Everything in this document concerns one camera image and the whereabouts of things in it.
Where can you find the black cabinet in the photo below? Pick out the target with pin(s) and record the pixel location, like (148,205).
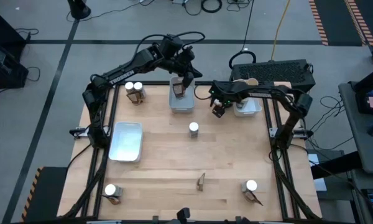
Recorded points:
(3,28)

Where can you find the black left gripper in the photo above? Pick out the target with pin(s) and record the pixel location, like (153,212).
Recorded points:
(184,60)

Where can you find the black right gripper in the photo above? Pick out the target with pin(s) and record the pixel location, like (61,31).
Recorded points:
(225,90)

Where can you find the black equipment case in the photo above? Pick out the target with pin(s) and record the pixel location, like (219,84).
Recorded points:
(6,71)

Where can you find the black desk leg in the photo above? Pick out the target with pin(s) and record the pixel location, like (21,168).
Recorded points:
(335,165)

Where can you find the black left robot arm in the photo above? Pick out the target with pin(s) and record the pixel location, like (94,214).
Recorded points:
(124,74)

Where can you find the black stand base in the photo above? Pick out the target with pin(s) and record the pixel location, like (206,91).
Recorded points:
(79,11)

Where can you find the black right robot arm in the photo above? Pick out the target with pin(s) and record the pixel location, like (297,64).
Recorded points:
(267,93)

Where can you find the black computer case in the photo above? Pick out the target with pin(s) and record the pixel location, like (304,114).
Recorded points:
(273,71)

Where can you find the grey desk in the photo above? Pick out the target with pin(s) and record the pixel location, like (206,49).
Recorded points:
(370,149)

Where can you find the white plastic bin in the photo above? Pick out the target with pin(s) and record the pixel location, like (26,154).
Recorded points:
(126,143)
(251,109)

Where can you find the grey plastic bin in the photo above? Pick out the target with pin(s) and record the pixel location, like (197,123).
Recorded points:
(183,106)

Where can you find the black hazard-striped floor mat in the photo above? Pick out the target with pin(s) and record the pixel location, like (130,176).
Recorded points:
(46,193)
(335,21)

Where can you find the black hand-held device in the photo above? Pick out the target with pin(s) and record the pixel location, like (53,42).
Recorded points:
(183,214)

